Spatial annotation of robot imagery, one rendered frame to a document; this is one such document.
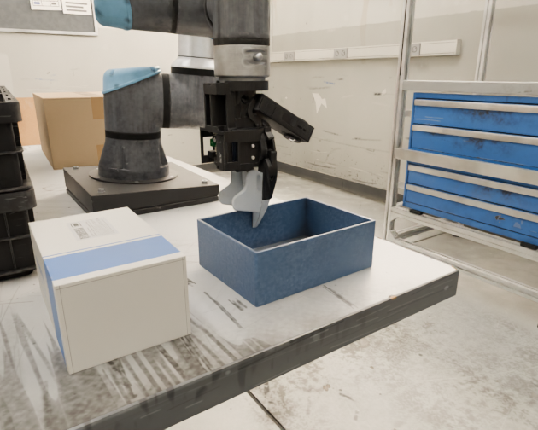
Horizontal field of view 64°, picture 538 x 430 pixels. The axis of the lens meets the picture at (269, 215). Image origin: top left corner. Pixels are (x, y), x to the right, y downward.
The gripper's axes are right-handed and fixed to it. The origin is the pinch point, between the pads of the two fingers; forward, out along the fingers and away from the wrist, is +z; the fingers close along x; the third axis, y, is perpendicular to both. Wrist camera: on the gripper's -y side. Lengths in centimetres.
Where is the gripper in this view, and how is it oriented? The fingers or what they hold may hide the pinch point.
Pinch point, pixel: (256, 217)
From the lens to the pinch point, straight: 66.3
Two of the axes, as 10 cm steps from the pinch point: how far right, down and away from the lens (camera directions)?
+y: -8.2, 1.8, -5.5
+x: 5.8, 2.5, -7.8
